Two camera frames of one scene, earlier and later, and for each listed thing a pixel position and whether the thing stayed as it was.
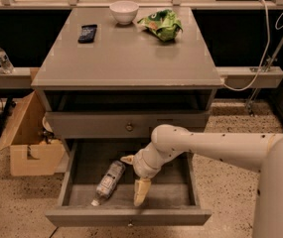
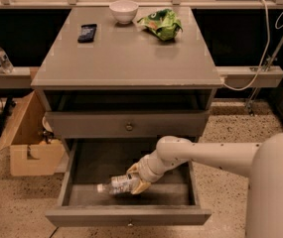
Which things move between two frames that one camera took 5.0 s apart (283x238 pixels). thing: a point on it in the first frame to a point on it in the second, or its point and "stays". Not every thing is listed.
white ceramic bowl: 124,11 stays
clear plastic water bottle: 108,181 to 118,184
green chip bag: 165,24 stays
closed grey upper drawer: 119,124 stays
